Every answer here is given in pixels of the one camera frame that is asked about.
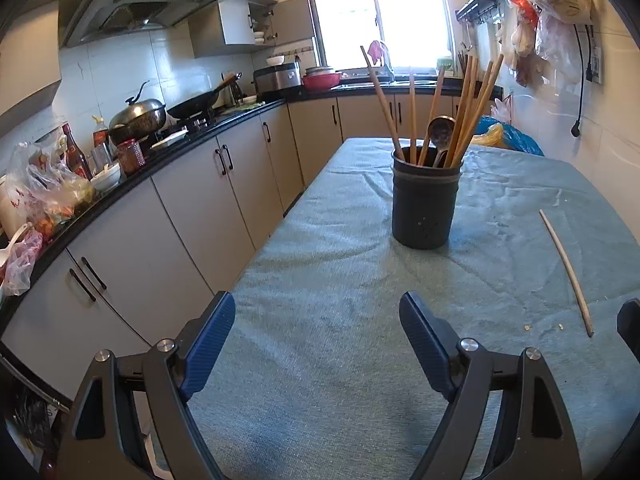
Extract metal spoon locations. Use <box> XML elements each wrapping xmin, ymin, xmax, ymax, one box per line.
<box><xmin>427</xmin><ymin>116</ymin><xmax>457</xmax><ymax>168</ymax></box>

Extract brown hanging bag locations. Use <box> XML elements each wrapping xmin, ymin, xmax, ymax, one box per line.
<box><xmin>515</xmin><ymin>52</ymin><xmax>543</xmax><ymax>88</ymax></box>

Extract steel faucet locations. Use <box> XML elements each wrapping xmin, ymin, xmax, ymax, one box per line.
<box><xmin>377</xmin><ymin>40</ymin><xmax>396</xmax><ymax>83</ymax></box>

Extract kitchen window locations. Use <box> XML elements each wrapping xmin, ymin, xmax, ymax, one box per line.
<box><xmin>300</xmin><ymin>0</ymin><xmax>456</xmax><ymax>73</ymax></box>

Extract red basin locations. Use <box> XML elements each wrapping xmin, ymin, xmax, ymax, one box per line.
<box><xmin>302</xmin><ymin>72</ymin><xmax>342</xmax><ymax>92</ymax></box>

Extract white plate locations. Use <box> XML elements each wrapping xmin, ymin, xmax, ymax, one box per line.
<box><xmin>150</xmin><ymin>129</ymin><xmax>190</xmax><ymax>151</ymax></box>

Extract open wall cabinet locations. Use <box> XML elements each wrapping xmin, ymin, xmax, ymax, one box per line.
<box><xmin>190</xmin><ymin>0</ymin><xmax>316</xmax><ymax>58</ymax></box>

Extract pink clear plastic bag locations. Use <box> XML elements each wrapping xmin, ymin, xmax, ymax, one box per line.
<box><xmin>0</xmin><ymin>230</ymin><xmax>45</xmax><ymax>297</ymax></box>

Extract cream lower cabinets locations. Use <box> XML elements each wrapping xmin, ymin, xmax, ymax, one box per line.
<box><xmin>0</xmin><ymin>92</ymin><xmax>503</xmax><ymax>401</ymax></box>

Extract plastic bags with food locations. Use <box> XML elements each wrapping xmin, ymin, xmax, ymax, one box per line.
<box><xmin>0</xmin><ymin>142</ymin><xmax>96</xmax><ymax>241</ymax></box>

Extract yellow plastic bag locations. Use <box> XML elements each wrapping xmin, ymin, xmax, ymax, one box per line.
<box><xmin>470</xmin><ymin>122</ymin><xmax>505</xmax><ymax>150</ymax></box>

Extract red hanging bag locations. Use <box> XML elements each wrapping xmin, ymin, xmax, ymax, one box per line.
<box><xmin>511</xmin><ymin>0</ymin><xmax>540</xmax><ymax>26</ymax></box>

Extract black power adapter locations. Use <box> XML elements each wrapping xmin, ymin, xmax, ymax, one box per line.
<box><xmin>582</xmin><ymin>40</ymin><xmax>606</xmax><ymax>86</ymax></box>

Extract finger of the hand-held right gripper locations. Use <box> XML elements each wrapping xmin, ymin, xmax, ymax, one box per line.
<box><xmin>616</xmin><ymin>298</ymin><xmax>640</xmax><ymax>347</ymax></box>

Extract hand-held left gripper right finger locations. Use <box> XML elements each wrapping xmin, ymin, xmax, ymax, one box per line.
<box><xmin>398</xmin><ymin>290</ymin><xmax>587</xmax><ymax>480</ymax></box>

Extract dark grey utensil holder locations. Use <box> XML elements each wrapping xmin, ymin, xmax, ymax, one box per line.
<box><xmin>391</xmin><ymin>144</ymin><xmax>463</xmax><ymax>250</ymax></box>

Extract black wall rack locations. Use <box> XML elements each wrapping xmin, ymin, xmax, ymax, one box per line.
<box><xmin>455</xmin><ymin>0</ymin><xmax>506</xmax><ymax>26</ymax></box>

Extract steel pot with lid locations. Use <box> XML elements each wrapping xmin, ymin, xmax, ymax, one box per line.
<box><xmin>109</xmin><ymin>80</ymin><xmax>167</xmax><ymax>143</ymax></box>

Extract small white bowl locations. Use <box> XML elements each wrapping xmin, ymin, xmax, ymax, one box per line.
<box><xmin>91</xmin><ymin>162</ymin><xmax>122</xmax><ymax>192</ymax></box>

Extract silver kitchen appliance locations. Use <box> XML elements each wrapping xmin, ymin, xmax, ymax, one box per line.
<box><xmin>253</xmin><ymin>62</ymin><xmax>303</xmax><ymax>96</ymax></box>

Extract clear hanging plastic bag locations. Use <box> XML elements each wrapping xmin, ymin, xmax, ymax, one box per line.
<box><xmin>535</xmin><ymin>10</ymin><xmax>586</xmax><ymax>83</ymax></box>

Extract bunch of wooden chopsticks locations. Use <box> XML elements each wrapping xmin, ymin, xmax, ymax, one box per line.
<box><xmin>360</xmin><ymin>45</ymin><xmax>505</xmax><ymax>167</ymax></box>

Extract grey range hood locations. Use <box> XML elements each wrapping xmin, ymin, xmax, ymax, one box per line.
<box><xmin>60</xmin><ymin>0</ymin><xmax>226</xmax><ymax>48</ymax></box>

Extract white hanging bag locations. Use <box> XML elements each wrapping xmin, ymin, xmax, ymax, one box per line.
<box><xmin>510</xmin><ymin>20</ymin><xmax>537</xmax><ymax>58</ymax></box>

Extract dark sauce bottle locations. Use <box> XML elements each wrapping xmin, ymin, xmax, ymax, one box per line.
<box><xmin>61</xmin><ymin>122</ymin><xmax>93</xmax><ymax>181</ymax></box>

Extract black kitchen countertop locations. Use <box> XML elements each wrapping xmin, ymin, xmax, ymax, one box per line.
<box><xmin>0</xmin><ymin>77</ymin><xmax>503</xmax><ymax>321</ymax></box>

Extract blue plastic bag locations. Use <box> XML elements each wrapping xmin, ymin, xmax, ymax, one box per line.
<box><xmin>475</xmin><ymin>116</ymin><xmax>545</xmax><ymax>157</ymax></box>

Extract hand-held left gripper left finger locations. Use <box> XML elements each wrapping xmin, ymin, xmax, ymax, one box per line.
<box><xmin>54</xmin><ymin>290</ymin><xmax>237</xmax><ymax>480</ymax></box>

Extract slim wooden chopstick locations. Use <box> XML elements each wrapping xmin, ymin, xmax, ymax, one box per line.
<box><xmin>539</xmin><ymin>209</ymin><xmax>596</xmax><ymax>337</ymax></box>

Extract black wok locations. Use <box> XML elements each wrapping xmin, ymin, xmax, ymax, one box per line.
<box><xmin>167</xmin><ymin>72</ymin><xmax>242</xmax><ymax>120</ymax></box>

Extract oil bottle yellow cap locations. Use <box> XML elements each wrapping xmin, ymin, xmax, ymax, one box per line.
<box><xmin>91</xmin><ymin>115</ymin><xmax>113</xmax><ymax>168</ymax></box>

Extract black cable with plug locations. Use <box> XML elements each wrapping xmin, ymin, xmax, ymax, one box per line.
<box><xmin>570</xmin><ymin>22</ymin><xmax>588</xmax><ymax>137</ymax></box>

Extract gas stove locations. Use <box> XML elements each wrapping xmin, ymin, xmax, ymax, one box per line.
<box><xmin>172</xmin><ymin>115</ymin><xmax>216</xmax><ymax>133</ymax></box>

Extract red jar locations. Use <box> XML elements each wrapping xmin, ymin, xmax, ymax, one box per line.
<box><xmin>116</xmin><ymin>139</ymin><xmax>146</xmax><ymax>176</ymax></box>

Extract white plastic bag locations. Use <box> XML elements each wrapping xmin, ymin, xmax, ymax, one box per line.
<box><xmin>489</xmin><ymin>97</ymin><xmax>516</xmax><ymax>123</ymax></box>

